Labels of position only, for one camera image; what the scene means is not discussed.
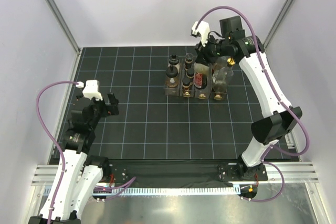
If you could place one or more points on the small spice bottle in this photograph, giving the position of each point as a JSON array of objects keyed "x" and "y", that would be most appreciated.
[
  {"x": 188, "y": 61},
  {"x": 186, "y": 86}
]

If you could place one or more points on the clear acrylic organizer rack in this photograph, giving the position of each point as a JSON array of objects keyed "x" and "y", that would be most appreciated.
[{"x": 205, "y": 94}]

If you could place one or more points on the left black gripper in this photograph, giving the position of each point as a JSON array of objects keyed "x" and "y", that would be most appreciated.
[{"x": 110, "y": 109}]

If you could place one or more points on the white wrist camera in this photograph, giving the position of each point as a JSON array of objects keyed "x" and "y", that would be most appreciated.
[
  {"x": 89, "y": 90},
  {"x": 201, "y": 30}
]

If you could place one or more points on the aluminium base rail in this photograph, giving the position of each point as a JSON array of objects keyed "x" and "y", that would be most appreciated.
[{"x": 204, "y": 173}]

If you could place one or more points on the tall clear liquid bottle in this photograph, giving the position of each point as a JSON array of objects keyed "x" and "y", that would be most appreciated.
[{"x": 220, "y": 63}]

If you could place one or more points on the glass jar black lid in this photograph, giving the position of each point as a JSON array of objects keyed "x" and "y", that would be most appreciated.
[{"x": 172, "y": 79}]

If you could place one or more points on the tall bottle dark sauce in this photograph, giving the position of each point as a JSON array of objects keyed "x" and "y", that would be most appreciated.
[{"x": 221, "y": 79}]

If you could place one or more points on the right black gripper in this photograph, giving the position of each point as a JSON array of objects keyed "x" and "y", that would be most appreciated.
[{"x": 203, "y": 56}]

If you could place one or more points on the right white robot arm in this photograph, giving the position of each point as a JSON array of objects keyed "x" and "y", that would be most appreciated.
[{"x": 279, "y": 116}]

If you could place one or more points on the white powder shaker jar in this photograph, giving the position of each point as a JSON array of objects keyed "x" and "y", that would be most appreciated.
[{"x": 174, "y": 60}]

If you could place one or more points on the small spice bottle edge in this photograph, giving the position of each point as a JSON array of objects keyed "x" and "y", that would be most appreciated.
[{"x": 190, "y": 73}]

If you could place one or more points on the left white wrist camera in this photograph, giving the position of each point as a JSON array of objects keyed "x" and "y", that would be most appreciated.
[{"x": 89, "y": 90}]

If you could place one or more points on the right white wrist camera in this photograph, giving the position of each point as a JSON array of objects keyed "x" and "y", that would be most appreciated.
[{"x": 201, "y": 30}]

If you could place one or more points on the white slotted cable duct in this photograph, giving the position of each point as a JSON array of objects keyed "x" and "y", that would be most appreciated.
[{"x": 132, "y": 191}]

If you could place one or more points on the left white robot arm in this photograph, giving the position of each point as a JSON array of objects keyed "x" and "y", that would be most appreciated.
[{"x": 78, "y": 172}]

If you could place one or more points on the red label soy bottle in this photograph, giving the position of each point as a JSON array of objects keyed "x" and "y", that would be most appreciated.
[{"x": 201, "y": 70}]

